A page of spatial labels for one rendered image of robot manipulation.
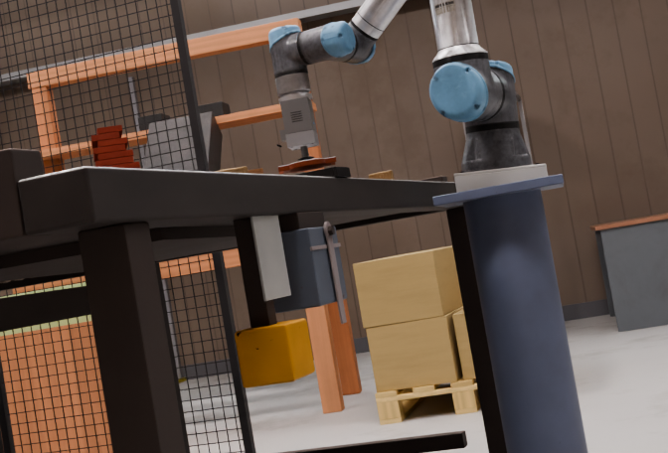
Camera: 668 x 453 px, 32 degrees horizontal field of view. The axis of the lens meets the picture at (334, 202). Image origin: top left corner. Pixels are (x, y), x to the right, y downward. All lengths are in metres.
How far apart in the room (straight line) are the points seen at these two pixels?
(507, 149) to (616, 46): 6.88
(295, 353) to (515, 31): 7.84
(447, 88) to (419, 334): 3.02
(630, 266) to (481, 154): 5.33
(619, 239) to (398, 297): 2.75
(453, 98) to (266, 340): 0.91
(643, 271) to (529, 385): 5.32
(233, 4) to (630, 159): 3.44
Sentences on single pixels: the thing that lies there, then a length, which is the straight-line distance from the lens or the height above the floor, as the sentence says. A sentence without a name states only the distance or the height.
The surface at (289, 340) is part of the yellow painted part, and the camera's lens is 1.61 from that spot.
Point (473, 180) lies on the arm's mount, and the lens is 2.46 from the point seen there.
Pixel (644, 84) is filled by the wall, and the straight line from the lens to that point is 9.32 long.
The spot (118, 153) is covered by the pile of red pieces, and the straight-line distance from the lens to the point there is 3.20.
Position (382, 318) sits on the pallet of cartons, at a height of 0.47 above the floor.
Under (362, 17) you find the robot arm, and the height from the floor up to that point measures 1.30.
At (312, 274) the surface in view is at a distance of 1.75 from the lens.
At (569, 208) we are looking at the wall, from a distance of 9.23.
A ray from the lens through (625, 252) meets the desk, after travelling 7.77.
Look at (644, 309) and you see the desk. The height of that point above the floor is 0.12.
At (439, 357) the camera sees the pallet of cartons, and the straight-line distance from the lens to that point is 5.29.
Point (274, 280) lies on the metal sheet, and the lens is 1.66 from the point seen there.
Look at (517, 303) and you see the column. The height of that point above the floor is 0.62.
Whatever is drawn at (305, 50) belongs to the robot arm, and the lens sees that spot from 2.56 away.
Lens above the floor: 0.78
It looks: 3 degrees up
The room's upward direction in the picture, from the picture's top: 10 degrees counter-clockwise
